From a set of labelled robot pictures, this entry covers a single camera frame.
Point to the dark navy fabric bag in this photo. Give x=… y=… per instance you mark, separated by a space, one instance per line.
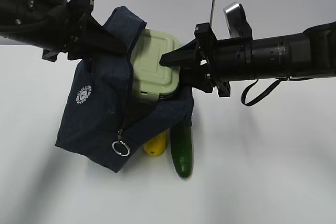
x=100 y=119

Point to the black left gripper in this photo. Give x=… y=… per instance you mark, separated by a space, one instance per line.
x=81 y=36

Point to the green lidded glass container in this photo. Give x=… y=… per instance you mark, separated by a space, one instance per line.
x=151 y=81

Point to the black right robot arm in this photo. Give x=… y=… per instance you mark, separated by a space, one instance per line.
x=309 y=54

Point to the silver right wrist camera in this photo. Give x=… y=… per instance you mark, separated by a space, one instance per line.
x=236 y=21

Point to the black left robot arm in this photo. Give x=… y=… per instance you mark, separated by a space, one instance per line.
x=33 y=22

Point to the green toy cucumber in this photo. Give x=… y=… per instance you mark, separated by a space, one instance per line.
x=182 y=149

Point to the yellow toy lemon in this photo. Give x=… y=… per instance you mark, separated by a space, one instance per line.
x=157 y=145

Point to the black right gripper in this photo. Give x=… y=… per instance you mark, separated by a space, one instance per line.
x=203 y=77

